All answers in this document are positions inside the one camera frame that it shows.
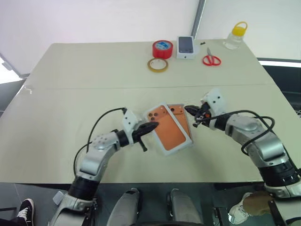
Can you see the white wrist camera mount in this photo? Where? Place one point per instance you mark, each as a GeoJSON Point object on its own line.
{"type": "Point", "coordinates": [129, 121]}
{"type": "Point", "coordinates": [216, 100]}

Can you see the brown round object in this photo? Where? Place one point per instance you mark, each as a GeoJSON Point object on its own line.
{"type": "Point", "coordinates": [257, 203]}

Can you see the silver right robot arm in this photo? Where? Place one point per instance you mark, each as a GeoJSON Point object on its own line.
{"type": "Point", "coordinates": [244, 124]}

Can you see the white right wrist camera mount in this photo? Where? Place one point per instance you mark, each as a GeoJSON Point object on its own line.
{"type": "Point", "coordinates": [216, 100]}

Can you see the orange smartphone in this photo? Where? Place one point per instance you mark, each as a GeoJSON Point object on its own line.
{"type": "Point", "coordinates": [181, 117]}

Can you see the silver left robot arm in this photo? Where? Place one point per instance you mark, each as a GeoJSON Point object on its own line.
{"type": "Point", "coordinates": [98, 146]}

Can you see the clear jar yellow lid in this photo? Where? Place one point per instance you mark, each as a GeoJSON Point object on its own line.
{"type": "Point", "coordinates": [235, 38]}

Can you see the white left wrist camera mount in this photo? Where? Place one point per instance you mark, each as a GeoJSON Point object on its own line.
{"type": "Point", "coordinates": [129, 121]}

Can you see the clear tape strip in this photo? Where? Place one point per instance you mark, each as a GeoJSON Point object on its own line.
{"type": "Point", "coordinates": [28, 89]}

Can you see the white box dark phone print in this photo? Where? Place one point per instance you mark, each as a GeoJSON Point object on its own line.
{"type": "Point", "coordinates": [185, 44]}

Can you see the grey window frame post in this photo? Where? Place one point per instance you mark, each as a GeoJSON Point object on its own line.
{"type": "Point", "coordinates": [198, 16]}

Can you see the black sneaker white laces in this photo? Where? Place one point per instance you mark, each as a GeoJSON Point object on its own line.
{"type": "Point", "coordinates": [26, 209]}

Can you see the red tape roll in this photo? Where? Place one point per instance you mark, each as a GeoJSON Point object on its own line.
{"type": "Point", "coordinates": [162, 53]}

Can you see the clear yellowish tape roll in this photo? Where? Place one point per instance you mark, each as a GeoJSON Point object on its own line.
{"type": "Point", "coordinates": [158, 70]}

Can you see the grey rounded robot leg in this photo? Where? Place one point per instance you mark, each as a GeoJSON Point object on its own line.
{"type": "Point", "coordinates": [127, 207]}
{"type": "Point", "coordinates": [181, 207]}

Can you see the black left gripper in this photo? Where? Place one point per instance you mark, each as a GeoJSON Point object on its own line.
{"type": "Point", "coordinates": [138, 136]}

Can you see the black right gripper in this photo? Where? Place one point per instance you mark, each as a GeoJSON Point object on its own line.
{"type": "Point", "coordinates": [203, 113]}

